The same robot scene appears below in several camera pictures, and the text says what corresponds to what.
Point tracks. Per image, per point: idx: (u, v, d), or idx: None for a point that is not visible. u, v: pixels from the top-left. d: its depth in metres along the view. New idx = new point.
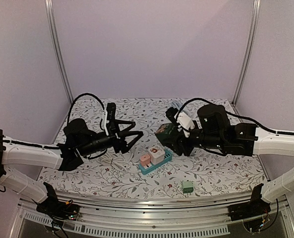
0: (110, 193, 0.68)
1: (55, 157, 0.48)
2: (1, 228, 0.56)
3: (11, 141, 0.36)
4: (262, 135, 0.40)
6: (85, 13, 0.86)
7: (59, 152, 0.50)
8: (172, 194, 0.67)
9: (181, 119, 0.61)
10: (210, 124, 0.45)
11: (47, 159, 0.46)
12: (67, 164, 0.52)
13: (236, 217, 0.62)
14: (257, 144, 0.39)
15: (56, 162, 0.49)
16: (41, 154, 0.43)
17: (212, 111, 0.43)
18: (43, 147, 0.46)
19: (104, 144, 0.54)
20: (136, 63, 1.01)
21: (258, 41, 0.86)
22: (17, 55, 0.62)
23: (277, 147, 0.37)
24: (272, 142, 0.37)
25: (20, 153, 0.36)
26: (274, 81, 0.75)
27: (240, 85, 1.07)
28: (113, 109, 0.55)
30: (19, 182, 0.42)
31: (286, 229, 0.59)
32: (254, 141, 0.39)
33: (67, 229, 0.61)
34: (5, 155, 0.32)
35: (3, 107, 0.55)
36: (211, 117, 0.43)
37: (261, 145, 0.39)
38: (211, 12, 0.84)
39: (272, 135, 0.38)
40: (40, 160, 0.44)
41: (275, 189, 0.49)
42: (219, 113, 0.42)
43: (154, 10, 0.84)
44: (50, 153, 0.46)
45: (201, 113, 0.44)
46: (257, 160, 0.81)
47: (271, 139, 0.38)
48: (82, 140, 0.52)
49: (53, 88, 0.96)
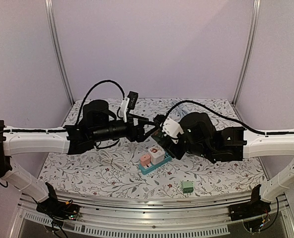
0: (110, 193, 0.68)
1: (61, 140, 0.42)
2: (1, 228, 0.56)
3: (12, 130, 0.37)
4: (251, 138, 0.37)
6: (85, 13, 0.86)
7: (66, 135, 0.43)
8: (172, 194, 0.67)
9: (166, 126, 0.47)
10: (195, 134, 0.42)
11: (53, 144, 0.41)
12: (77, 146, 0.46)
13: (236, 217, 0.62)
14: (247, 148, 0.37)
15: (63, 146, 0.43)
16: (42, 140, 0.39)
17: (195, 121, 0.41)
18: (47, 131, 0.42)
19: (120, 131, 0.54)
20: (136, 63, 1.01)
21: (258, 41, 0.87)
22: (17, 54, 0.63)
23: (267, 148, 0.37)
24: (262, 144, 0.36)
25: (20, 143, 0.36)
26: (274, 80, 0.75)
27: (240, 85, 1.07)
28: (136, 97, 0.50)
30: (24, 181, 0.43)
31: (286, 229, 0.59)
32: (243, 146, 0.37)
33: (67, 229, 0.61)
34: (7, 146, 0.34)
35: (3, 107, 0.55)
36: (194, 127, 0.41)
37: (251, 148, 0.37)
38: (211, 12, 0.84)
39: (262, 137, 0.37)
40: (45, 146, 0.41)
41: (273, 189, 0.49)
42: (202, 123, 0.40)
43: (154, 10, 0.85)
44: (55, 137, 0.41)
45: (185, 123, 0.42)
46: (257, 160, 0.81)
47: (261, 141, 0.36)
48: (99, 123, 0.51)
49: (53, 88, 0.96)
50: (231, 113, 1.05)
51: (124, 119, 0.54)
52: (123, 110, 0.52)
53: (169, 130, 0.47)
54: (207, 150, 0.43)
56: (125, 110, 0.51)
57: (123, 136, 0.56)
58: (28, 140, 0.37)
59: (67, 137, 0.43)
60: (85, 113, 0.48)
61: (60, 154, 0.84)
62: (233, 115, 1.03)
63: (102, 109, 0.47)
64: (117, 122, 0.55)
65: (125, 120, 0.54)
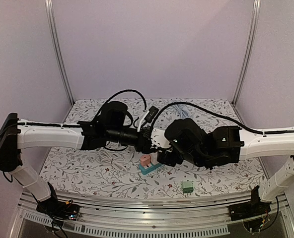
0: (110, 193, 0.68)
1: (76, 135, 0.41)
2: (1, 228, 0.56)
3: (26, 123, 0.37)
4: (247, 139, 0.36)
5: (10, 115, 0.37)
6: (85, 13, 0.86)
7: (80, 130, 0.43)
8: (172, 194, 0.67)
9: (154, 138, 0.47)
10: (183, 143, 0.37)
11: (68, 139, 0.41)
12: (89, 143, 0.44)
13: (236, 217, 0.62)
14: (244, 150, 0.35)
15: (77, 142, 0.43)
16: (56, 134, 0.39)
17: (180, 128, 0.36)
18: (62, 126, 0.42)
19: (129, 139, 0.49)
20: (136, 63, 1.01)
21: (258, 41, 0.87)
22: (17, 53, 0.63)
23: (264, 148, 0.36)
24: (259, 145, 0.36)
25: (34, 136, 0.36)
26: (274, 80, 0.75)
27: (240, 85, 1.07)
28: (156, 112, 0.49)
30: (29, 178, 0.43)
31: (286, 229, 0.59)
32: (241, 147, 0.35)
33: (67, 229, 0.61)
34: (20, 139, 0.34)
35: (2, 107, 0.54)
36: (181, 136, 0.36)
37: (249, 149, 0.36)
38: (211, 12, 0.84)
39: (259, 136, 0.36)
40: (60, 141, 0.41)
41: (271, 189, 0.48)
42: (187, 129, 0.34)
43: (155, 10, 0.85)
44: (69, 132, 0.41)
45: (171, 134, 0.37)
46: (257, 160, 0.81)
47: (259, 141, 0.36)
48: (114, 123, 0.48)
49: (53, 88, 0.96)
50: (231, 113, 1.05)
51: (138, 129, 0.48)
52: (140, 121, 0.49)
53: (159, 142, 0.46)
54: (199, 159, 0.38)
56: (141, 120, 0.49)
57: (131, 144, 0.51)
58: (43, 134, 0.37)
59: (82, 132, 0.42)
60: (105, 111, 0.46)
61: (60, 154, 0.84)
62: (233, 115, 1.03)
63: (122, 110, 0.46)
64: (131, 129, 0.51)
65: (138, 130, 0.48)
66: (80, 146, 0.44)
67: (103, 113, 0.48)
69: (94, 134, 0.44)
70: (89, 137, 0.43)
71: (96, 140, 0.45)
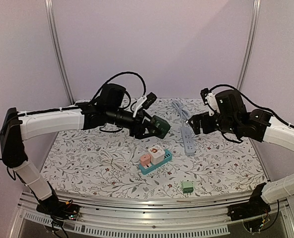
0: (110, 193, 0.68)
1: (76, 115, 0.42)
2: (1, 227, 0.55)
3: (27, 114, 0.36)
4: (274, 124, 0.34)
5: (8, 110, 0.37)
6: (86, 13, 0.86)
7: (80, 111, 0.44)
8: (172, 194, 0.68)
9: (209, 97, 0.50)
10: (225, 107, 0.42)
11: (69, 121, 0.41)
12: (91, 120, 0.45)
13: (236, 217, 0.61)
14: (268, 131, 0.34)
15: (78, 123, 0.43)
16: (57, 118, 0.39)
17: (228, 93, 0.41)
18: (61, 109, 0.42)
19: (125, 121, 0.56)
20: (136, 62, 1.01)
21: (258, 41, 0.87)
22: (17, 53, 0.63)
23: (285, 139, 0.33)
24: (283, 133, 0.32)
25: (36, 125, 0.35)
26: (274, 80, 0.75)
27: (240, 85, 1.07)
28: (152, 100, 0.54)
30: (32, 175, 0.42)
31: (286, 229, 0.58)
32: (266, 127, 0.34)
33: (67, 229, 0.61)
34: (24, 129, 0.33)
35: (3, 108, 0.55)
36: (226, 99, 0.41)
37: (272, 133, 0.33)
38: (211, 11, 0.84)
39: (285, 126, 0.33)
40: (62, 124, 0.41)
41: (276, 189, 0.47)
42: (233, 96, 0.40)
43: (155, 10, 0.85)
44: (69, 113, 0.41)
45: (220, 94, 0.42)
46: (257, 160, 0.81)
47: (283, 130, 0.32)
48: (114, 102, 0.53)
49: (53, 88, 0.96)
50: None
51: (133, 114, 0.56)
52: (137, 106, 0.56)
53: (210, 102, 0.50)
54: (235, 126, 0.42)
56: (139, 105, 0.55)
57: (125, 126, 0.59)
58: (44, 120, 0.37)
59: (81, 111, 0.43)
60: (106, 90, 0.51)
61: (60, 154, 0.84)
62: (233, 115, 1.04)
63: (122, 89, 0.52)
64: (127, 112, 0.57)
65: (134, 115, 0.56)
66: (82, 125, 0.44)
67: (103, 93, 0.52)
69: (96, 111, 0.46)
70: (90, 115, 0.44)
71: (97, 118, 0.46)
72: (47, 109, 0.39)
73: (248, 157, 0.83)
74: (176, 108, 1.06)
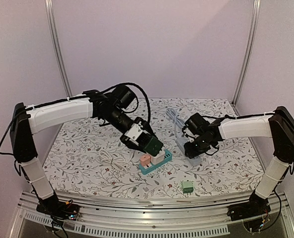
0: (110, 193, 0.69)
1: (84, 104, 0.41)
2: (1, 228, 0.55)
3: (34, 107, 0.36)
4: (225, 122, 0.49)
5: (17, 105, 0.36)
6: (85, 12, 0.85)
7: (87, 99, 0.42)
8: (172, 194, 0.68)
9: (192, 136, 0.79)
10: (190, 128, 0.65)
11: (77, 110, 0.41)
12: (99, 108, 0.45)
13: (236, 217, 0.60)
14: (223, 129, 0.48)
15: (87, 111, 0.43)
16: (66, 108, 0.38)
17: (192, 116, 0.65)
18: (68, 99, 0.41)
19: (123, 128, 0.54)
20: (136, 62, 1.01)
21: (258, 41, 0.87)
22: (16, 52, 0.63)
23: (240, 131, 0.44)
24: (233, 125, 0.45)
25: (46, 116, 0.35)
26: (274, 79, 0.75)
27: (240, 85, 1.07)
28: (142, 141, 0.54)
30: (37, 173, 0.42)
31: (286, 229, 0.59)
32: (218, 128, 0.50)
33: (67, 229, 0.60)
34: (34, 122, 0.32)
35: (2, 108, 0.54)
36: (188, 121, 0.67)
37: (226, 129, 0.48)
38: (211, 12, 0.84)
39: (233, 120, 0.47)
40: (71, 114, 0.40)
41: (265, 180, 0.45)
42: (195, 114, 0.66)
43: (155, 10, 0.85)
44: (77, 102, 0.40)
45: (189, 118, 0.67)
46: (257, 160, 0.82)
47: (232, 122, 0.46)
48: (124, 103, 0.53)
49: (53, 87, 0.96)
50: (231, 113, 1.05)
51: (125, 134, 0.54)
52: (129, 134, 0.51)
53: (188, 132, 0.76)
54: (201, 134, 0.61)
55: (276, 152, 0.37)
56: (131, 135, 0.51)
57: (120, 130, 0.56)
58: (52, 112, 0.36)
59: (89, 100, 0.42)
60: (121, 89, 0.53)
61: (60, 154, 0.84)
62: (233, 115, 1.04)
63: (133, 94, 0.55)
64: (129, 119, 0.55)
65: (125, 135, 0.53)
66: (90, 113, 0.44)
67: (116, 91, 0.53)
69: (105, 99, 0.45)
70: (98, 102, 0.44)
71: (104, 106, 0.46)
72: (55, 101, 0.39)
73: (248, 157, 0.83)
74: (172, 115, 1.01)
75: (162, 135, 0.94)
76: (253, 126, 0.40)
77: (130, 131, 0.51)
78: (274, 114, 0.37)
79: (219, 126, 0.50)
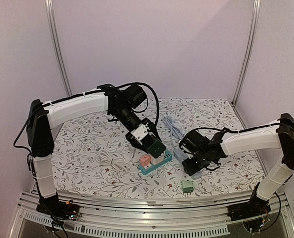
0: (110, 193, 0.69)
1: (100, 97, 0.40)
2: (2, 228, 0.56)
3: (50, 102, 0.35)
4: (227, 138, 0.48)
5: (33, 101, 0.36)
6: (85, 13, 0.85)
7: (103, 93, 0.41)
8: (172, 194, 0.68)
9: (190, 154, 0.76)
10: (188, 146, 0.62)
11: (94, 104, 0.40)
12: (114, 102, 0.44)
13: (236, 217, 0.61)
14: (225, 145, 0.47)
15: (104, 104, 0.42)
16: (83, 102, 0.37)
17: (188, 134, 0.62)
18: (84, 93, 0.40)
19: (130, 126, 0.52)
20: (136, 62, 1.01)
21: (258, 41, 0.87)
22: (16, 52, 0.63)
23: (245, 145, 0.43)
24: (236, 140, 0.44)
25: (63, 111, 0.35)
26: (274, 79, 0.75)
27: (240, 85, 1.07)
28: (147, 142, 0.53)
30: (44, 170, 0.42)
31: (286, 229, 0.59)
32: (220, 145, 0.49)
33: (67, 229, 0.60)
34: (51, 118, 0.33)
35: (2, 109, 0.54)
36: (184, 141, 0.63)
37: (229, 145, 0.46)
38: (211, 11, 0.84)
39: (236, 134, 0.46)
40: (88, 108, 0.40)
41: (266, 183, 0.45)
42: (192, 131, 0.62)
43: (155, 10, 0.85)
44: (92, 96, 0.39)
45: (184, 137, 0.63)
46: (257, 160, 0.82)
47: (235, 137, 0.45)
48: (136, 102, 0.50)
49: (53, 87, 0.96)
50: (231, 113, 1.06)
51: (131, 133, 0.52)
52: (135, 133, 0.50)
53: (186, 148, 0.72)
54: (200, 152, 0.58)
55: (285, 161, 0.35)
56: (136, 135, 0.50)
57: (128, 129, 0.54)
58: (70, 106, 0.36)
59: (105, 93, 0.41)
60: (135, 87, 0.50)
61: (60, 154, 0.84)
62: (233, 115, 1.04)
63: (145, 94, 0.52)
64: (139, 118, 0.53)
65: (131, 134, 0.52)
66: (106, 106, 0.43)
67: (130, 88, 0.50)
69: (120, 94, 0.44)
70: (112, 96, 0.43)
71: (118, 100, 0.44)
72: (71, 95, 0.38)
73: (248, 157, 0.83)
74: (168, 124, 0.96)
75: (162, 135, 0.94)
76: (259, 139, 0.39)
77: (136, 131, 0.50)
78: (280, 125, 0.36)
79: (221, 143, 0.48)
